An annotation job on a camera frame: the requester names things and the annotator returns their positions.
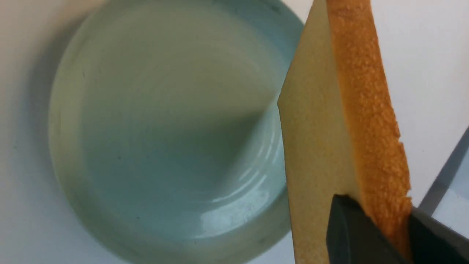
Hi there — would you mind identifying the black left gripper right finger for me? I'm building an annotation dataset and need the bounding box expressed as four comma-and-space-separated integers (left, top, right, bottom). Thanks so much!
409, 208, 469, 264

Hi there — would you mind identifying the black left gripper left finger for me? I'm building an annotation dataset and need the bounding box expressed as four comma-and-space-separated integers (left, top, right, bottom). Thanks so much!
326, 194, 407, 264

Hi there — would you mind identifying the toast slice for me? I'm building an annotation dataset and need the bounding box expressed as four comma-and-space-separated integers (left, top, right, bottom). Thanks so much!
278, 0, 412, 264

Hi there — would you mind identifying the light blue plate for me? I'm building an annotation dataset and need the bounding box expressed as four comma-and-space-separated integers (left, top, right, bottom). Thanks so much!
48, 0, 304, 264

